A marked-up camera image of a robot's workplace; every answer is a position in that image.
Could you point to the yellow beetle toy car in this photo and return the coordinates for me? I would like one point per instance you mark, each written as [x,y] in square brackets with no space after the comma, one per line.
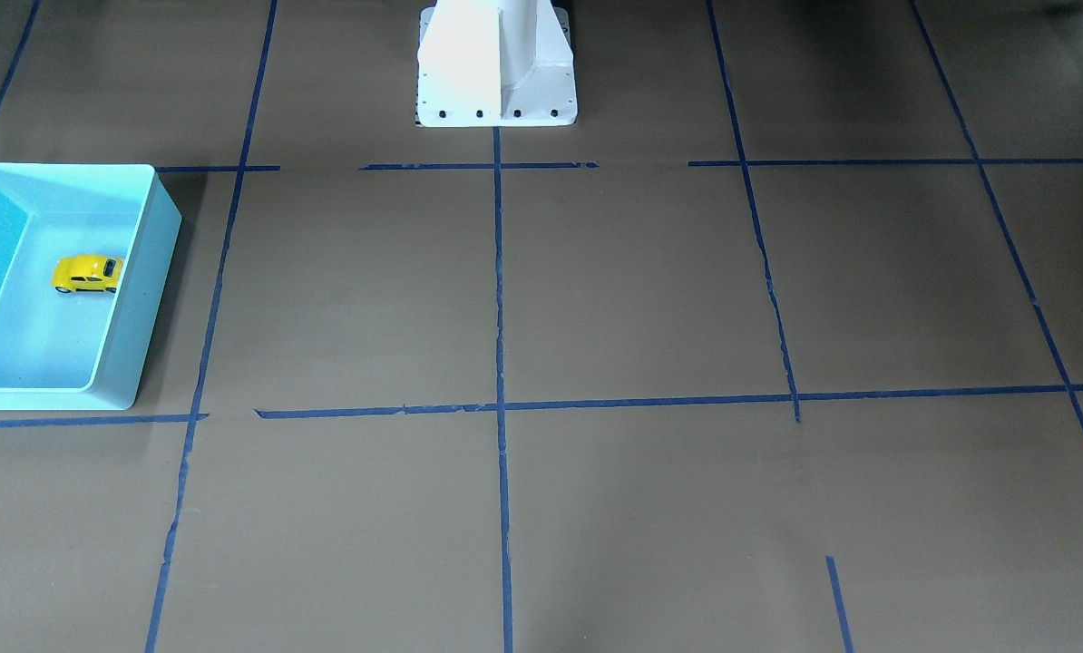
[88,273]

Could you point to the light blue plastic bin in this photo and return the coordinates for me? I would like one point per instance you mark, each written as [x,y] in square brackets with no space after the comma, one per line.
[82,351]

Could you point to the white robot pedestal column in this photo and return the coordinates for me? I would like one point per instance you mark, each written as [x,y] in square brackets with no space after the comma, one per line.
[495,64]

